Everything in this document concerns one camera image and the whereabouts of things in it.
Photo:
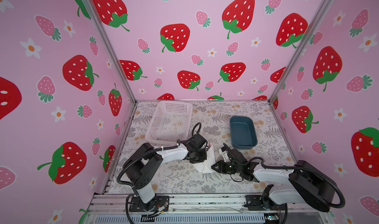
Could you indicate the teal plastic utensil tray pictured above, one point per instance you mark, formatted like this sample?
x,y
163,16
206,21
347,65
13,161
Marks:
x,y
243,134

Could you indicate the white plastic mesh basket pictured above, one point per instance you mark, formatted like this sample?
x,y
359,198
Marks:
x,y
170,122

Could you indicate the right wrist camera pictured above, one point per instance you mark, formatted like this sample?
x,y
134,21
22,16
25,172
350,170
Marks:
x,y
225,156

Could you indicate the aluminium corner frame post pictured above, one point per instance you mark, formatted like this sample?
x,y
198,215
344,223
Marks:
x,y
109,49

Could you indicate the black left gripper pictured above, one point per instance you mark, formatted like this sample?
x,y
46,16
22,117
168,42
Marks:
x,y
204,158

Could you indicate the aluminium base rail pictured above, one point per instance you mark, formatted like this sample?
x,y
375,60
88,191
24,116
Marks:
x,y
219,208

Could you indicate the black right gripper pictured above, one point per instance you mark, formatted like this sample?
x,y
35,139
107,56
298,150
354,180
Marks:
x,y
219,164

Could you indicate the right aluminium corner post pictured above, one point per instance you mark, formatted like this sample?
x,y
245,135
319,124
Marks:
x,y
314,24

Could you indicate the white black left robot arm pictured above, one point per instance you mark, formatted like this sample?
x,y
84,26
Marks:
x,y
139,170

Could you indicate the white paper napkin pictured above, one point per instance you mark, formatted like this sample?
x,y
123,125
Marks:
x,y
205,166

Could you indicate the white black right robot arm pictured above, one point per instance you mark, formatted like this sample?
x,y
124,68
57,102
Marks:
x,y
303,183

